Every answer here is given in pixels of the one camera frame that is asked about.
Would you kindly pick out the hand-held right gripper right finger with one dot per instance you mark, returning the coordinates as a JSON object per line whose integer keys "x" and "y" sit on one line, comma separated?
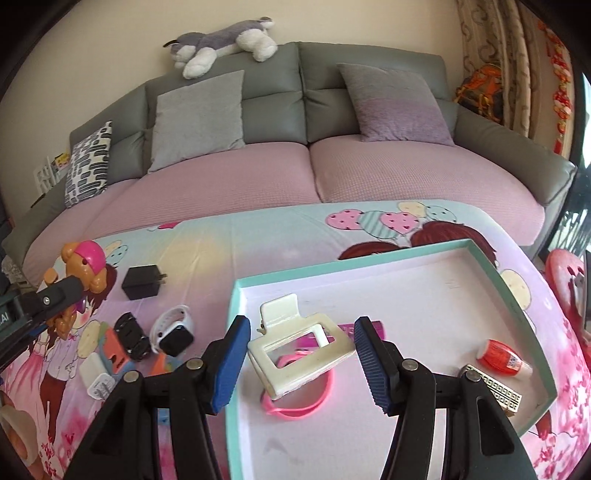
{"x": 374, "y": 364}

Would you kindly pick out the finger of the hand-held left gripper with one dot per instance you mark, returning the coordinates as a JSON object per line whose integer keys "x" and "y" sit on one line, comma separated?
{"x": 51, "y": 297}
{"x": 23, "y": 344}

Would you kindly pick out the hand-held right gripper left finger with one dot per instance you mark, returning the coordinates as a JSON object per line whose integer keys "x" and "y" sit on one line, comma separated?
{"x": 231, "y": 364}

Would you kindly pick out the cream hair claw clip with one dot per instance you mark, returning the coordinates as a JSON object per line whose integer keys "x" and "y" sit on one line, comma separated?
{"x": 277, "y": 369}

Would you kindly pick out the brown bear toy pink cap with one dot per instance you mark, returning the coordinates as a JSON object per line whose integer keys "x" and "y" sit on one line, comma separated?
{"x": 87, "y": 258}

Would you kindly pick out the white smartwatch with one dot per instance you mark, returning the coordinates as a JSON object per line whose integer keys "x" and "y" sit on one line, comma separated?
{"x": 173, "y": 339}

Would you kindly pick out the white charger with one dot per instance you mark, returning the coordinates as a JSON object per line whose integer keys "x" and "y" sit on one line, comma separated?
{"x": 94, "y": 374}

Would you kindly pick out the pink watch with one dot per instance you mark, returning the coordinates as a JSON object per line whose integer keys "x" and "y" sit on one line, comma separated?
{"x": 295, "y": 410}

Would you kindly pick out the small orange blue toy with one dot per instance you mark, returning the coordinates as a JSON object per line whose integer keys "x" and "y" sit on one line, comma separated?
{"x": 115, "y": 353}

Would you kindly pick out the black toy car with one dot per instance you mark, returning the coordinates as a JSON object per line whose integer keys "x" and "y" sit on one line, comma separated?
{"x": 131, "y": 334}

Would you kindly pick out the teal shallow box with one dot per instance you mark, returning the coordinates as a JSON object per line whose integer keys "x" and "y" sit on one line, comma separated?
{"x": 438, "y": 295}

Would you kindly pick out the gold patterned box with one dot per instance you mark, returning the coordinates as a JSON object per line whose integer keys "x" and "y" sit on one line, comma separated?
{"x": 494, "y": 390}

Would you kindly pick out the red bottle clear cap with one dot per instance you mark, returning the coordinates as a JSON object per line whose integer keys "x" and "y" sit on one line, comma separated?
{"x": 501, "y": 357}

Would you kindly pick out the white lace cloth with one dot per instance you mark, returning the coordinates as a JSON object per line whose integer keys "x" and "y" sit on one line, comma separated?
{"x": 11, "y": 270}

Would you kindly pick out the beige tape roll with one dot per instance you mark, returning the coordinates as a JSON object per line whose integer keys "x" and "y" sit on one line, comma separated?
{"x": 11, "y": 420}

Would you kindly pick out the black charger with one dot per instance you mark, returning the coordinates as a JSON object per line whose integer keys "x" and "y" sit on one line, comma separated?
{"x": 141, "y": 282}

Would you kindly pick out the white lattice rack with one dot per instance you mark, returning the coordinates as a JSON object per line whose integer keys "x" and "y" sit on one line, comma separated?
{"x": 44, "y": 177}

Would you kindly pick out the black white patterned pillow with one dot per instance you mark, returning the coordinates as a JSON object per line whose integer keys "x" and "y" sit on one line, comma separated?
{"x": 87, "y": 166}

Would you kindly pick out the yellow printed booklet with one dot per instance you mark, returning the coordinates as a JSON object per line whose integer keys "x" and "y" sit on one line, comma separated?
{"x": 62, "y": 159}

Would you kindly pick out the pink sofa cover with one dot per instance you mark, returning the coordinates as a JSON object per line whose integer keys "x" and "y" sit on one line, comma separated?
{"x": 231, "y": 175}

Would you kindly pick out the pink stool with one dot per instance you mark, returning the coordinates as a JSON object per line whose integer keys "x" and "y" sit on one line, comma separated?
{"x": 563, "y": 277}

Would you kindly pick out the light grey pillow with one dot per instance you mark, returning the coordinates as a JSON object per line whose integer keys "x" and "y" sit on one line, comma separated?
{"x": 198, "y": 120}

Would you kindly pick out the grey purple pillow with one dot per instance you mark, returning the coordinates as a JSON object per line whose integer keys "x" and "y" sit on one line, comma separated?
{"x": 397, "y": 106}

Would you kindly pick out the grey sofa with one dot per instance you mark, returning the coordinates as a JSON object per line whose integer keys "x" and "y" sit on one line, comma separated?
{"x": 277, "y": 83}

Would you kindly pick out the orange backpack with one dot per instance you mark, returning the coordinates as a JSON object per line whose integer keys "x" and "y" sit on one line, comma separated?
{"x": 480, "y": 92}

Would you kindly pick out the grey white husky plush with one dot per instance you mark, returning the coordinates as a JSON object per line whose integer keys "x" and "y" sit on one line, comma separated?
{"x": 217, "y": 44}

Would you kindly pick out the red knot decoration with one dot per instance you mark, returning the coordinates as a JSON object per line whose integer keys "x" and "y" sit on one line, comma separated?
{"x": 562, "y": 101}

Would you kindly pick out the beige patterned curtain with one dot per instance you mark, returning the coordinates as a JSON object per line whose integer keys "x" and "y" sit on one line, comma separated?
{"x": 512, "y": 60}

